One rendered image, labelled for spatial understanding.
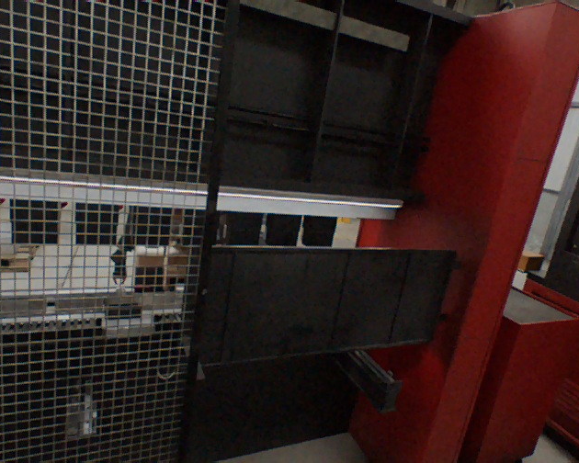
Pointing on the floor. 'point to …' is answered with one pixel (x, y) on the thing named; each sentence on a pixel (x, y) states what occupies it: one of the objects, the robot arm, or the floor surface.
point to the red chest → (519, 379)
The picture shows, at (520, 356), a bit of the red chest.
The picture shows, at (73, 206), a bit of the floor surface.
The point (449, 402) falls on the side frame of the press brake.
